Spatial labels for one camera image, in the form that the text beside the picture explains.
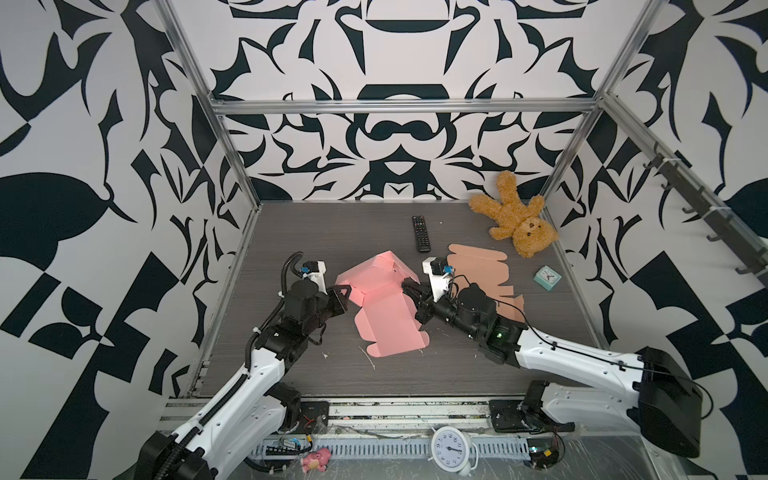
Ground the pink paper box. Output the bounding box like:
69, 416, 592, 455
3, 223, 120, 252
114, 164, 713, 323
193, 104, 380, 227
335, 251, 430, 358

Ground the small pink toy figure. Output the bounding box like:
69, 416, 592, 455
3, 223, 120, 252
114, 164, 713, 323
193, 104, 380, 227
301, 447, 332, 474

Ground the peach flat paper box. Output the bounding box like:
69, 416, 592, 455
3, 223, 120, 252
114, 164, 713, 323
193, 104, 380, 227
447, 244, 524, 324

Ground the black tv remote control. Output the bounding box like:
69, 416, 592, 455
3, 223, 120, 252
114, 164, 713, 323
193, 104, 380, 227
412, 216, 431, 253

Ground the black corrugated cable conduit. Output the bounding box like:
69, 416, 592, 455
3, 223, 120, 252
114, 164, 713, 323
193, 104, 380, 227
149, 431, 205, 480

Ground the black electronics module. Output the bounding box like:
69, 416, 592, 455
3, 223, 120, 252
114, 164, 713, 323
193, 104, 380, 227
524, 434, 566, 470

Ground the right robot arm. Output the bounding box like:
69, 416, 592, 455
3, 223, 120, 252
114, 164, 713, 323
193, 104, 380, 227
402, 279, 711, 458

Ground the black wall hook rack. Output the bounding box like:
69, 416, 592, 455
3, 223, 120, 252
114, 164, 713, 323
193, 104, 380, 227
644, 141, 767, 287

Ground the brown teddy bear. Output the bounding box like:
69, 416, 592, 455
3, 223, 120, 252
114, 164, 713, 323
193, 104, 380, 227
469, 171, 558, 258

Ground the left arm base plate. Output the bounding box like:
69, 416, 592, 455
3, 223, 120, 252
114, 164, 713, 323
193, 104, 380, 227
285, 400, 330, 435

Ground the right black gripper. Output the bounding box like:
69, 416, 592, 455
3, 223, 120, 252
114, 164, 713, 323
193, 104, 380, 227
402, 280, 483, 344

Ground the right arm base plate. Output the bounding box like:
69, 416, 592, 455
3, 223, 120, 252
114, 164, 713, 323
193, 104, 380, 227
488, 400, 576, 435

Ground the small green alarm clock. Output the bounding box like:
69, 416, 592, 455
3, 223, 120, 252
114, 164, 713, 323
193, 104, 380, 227
534, 266, 562, 291

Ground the green circuit board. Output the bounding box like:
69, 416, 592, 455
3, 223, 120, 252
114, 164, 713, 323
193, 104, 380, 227
263, 437, 314, 456

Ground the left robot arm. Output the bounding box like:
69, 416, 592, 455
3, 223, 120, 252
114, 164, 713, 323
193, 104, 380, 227
134, 252, 351, 479

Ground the white round table clock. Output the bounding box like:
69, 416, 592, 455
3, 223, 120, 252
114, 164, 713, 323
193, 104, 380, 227
429, 426, 479, 477

